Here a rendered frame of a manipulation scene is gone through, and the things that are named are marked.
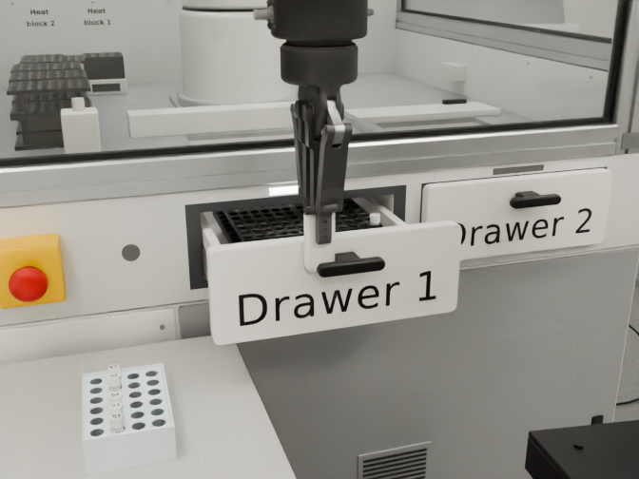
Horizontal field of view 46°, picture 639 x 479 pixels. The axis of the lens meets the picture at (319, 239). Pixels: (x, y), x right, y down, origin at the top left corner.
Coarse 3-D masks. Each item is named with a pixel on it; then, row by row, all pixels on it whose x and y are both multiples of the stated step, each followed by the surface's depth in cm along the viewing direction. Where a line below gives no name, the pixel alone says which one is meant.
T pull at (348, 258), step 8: (336, 256) 81; (344, 256) 81; (352, 256) 81; (320, 264) 79; (328, 264) 79; (336, 264) 79; (344, 264) 79; (352, 264) 79; (360, 264) 79; (368, 264) 80; (376, 264) 80; (384, 264) 80; (320, 272) 78; (328, 272) 79; (336, 272) 79; (344, 272) 79; (352, 272) 79; (360, 272) 80
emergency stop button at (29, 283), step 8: (16, 272) 82; (24, 272) 82; (32, 272) 82; (40, 272) 83; (16, 280) 82; (24, 280) 82; (32, 280) 82; (40, 280) 83; (16, 288) 82; (24, 288) 82; (32, 288) 82; (40, 288) 83; (16, 296) 82; (24, 296) 82; (32, 296) 83; (40, 296) 83
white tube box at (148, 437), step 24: (96, 384) 79; (144, 384) 79; (96, 408) 75; (144, 408) 74; (168, 408) 74; (96, 432) 71; (120, 432) 71; (144, 432) 70; (168, 432) 71; (96, 456) 70; (120, 456) 71; (144, 456) 71; (168, 456) 72
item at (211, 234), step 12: (360, 204) 109; (372, 204) 104; (204, 216) 113; (384, 216) 100; (396, 216) 99; (204, 228) 95; (216, 228) 112; (204, 240) 93; (216, 240) 90; (204, 252) 93; (204, 264) 94
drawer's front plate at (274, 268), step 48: (288, 240) 81; (336, 240) 82; (384, 240) 84; (432, 240) 85; (240, 288) 80; (288, 288) 82; (336, 288) 84; (384, 288) 86; (432, 288) 88; (240, 336) 82
